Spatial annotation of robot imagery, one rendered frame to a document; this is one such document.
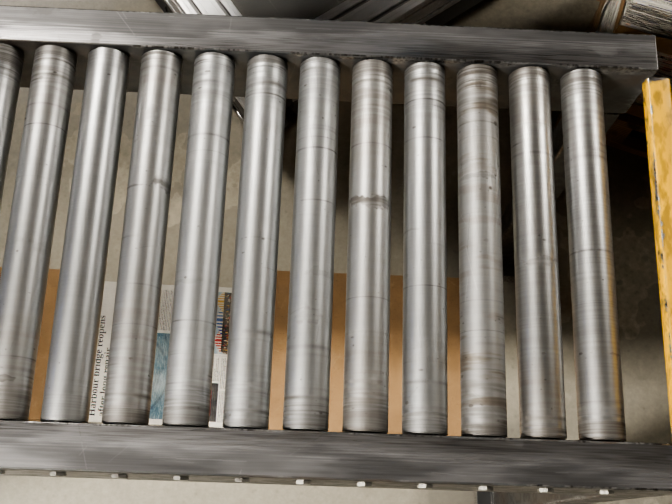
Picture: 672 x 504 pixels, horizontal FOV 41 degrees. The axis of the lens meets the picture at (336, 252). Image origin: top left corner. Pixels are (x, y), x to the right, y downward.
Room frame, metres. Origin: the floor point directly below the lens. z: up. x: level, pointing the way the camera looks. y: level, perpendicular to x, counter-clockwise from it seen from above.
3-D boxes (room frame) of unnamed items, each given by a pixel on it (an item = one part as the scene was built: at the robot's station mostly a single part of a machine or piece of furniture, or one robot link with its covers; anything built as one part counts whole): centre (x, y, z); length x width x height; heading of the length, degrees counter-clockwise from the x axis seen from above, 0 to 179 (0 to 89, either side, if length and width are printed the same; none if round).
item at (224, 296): (0.32, 0.32, 0.00); 0.37 x 0.28 x 0.01; 94
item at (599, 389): (0.36, -0.30, 0.77); 0.47 x 0.05 x 0.05; 4
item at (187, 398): (0.32, 0.16, 0.77); 0.47 x 0.05 x 0.05; 4
